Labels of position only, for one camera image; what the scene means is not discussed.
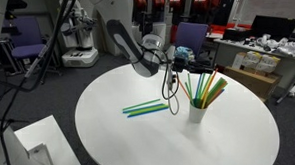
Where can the white pedestal robot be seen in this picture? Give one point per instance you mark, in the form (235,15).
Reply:
(79,45)

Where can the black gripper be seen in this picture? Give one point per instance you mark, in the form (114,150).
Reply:
(181,65)

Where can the white carton box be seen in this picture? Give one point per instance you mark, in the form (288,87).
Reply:
(267,63)
(244,60)

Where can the wide green straw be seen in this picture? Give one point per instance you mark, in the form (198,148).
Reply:
(217,86)

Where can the white mug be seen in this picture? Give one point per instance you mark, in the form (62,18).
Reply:
(197,115)

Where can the gray metal bracket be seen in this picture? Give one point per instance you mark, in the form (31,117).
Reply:
(42,157)

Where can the cardboard box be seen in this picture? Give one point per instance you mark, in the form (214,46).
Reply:
(254,83)

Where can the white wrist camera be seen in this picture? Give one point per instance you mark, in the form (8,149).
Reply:
(171,78)

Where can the black monitor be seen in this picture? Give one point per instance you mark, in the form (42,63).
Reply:
(275,27)

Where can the white desk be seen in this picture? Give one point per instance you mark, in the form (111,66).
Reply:
(239,48)

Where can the thin green straw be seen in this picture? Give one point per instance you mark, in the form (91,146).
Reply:
(141,104)

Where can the teal cloth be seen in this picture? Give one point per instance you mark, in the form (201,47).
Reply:
(184,52)

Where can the reddish orange straw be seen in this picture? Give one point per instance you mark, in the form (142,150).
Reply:
(184,90)

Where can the brownish orange straw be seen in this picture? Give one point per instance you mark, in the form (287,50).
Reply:
(219,92)

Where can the yellow green straw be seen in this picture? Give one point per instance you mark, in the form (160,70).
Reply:
(152,108)
(206,86)

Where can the red robot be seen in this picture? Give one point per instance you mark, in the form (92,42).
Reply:
(197,3)
(149,5)

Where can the purple office chair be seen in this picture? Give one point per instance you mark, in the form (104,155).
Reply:
(27,41)
(192,34)

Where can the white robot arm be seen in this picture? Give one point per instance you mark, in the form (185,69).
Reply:
(129,48)

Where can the white platform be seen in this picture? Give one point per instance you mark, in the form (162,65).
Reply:
(50,146)

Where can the clear plastic bags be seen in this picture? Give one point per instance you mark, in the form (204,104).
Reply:
(286,46)

